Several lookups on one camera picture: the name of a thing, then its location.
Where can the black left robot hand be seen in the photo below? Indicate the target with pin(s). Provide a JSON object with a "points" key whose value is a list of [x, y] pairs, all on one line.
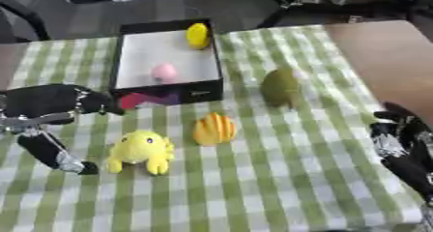
{"points": [[45, 100]]}

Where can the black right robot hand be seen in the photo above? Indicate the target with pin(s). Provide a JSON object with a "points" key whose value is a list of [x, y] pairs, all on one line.
{"points": [[408, 152]]}

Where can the black box with white inside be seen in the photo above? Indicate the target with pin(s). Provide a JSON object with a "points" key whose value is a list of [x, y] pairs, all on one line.
{"points": [[163, 62]]}

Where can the yellow soft toy octopus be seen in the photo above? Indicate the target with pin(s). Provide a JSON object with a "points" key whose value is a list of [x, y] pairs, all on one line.
{"points": [[141, 150]]}

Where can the pink toy egg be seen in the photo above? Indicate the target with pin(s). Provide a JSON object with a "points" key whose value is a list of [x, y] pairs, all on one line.
{"points": [[164, 72]]}

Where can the green toy avocado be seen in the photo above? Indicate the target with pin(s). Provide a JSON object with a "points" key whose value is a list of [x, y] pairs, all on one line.
{"points": [[279, 87]]}

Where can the yellow toy lemon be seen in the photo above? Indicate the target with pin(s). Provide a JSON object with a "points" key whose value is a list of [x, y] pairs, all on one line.
{"points": [[198, 35]]}

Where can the black tripod stand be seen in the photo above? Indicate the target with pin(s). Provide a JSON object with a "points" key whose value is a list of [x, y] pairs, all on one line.
{"points": [[332, 4]]}

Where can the yellow orange striped toy fruit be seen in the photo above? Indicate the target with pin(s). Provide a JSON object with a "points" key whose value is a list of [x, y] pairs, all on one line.
{"points": [[214, 129]]}

